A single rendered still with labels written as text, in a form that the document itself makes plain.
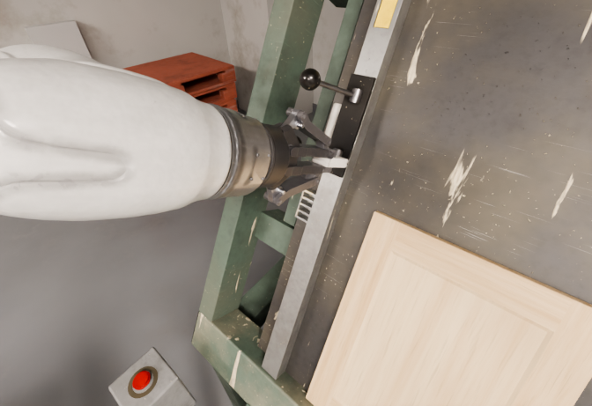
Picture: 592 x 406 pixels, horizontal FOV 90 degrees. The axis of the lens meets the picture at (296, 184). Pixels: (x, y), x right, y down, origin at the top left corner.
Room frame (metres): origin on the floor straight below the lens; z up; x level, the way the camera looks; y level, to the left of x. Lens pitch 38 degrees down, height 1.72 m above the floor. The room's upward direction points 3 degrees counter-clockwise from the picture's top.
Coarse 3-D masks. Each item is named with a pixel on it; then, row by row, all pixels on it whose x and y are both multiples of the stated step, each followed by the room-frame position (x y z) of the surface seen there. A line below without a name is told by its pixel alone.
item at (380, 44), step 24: (408, 0) 0.63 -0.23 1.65; (384, 48) 0.58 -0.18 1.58; (360, 72) 0.58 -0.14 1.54; (384, 72) 0.58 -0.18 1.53; (360, 144) 0.53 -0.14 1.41; (336, 192) 0.47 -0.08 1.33; (312, 216) 0.47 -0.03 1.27; (336, 216) 0.47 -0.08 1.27; (312, 240) 0.44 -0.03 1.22; (312, 264) 0.41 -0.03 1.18; (288, 288) 0.40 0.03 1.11; (312, 288) 0.40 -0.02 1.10; (288, 312) 0.37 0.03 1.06; (288, 336) 0.33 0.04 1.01; (264, 360) 0.32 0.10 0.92; (288, 360) 0.32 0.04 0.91
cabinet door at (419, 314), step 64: (384, 256) 0.37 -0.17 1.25; (448, 256) 0.32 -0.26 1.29; (384, 320) 0.30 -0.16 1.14; (448, 320) 0.26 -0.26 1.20; (512, 320) 0.23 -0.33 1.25; (576, 320) 0.20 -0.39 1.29; (320, 384) 0.25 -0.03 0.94; (384, 384) 0.22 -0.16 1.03; (448, 384) 0.19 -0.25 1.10; (512, 384) 0.17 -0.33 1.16; (576, 384) 0.15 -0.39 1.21
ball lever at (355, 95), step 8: (304, 72) 0.52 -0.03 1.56; (312, 72) 0.52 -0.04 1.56; (304, 80) 0.51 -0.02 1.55; (312, 80) 0.51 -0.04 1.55; (320, 80) 0.52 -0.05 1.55; (304, 88) 0.52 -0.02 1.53; (312, 88) 0.51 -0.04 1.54; (328, 88) 0.53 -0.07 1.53; (336, 88) 0.54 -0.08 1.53; (352, 96) 0.55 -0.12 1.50; (360, 96) 0.55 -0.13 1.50
